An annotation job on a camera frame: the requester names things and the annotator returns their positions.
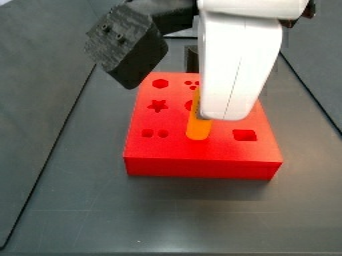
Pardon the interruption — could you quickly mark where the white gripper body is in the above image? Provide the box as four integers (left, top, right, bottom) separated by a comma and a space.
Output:
197, 0, 310, 121

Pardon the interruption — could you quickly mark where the red shape sorter block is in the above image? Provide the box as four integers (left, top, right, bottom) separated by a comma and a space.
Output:
123, 72, 283, 180

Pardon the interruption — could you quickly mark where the orange oval peg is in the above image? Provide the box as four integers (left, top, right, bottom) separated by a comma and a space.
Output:
186, 90, 213, 140

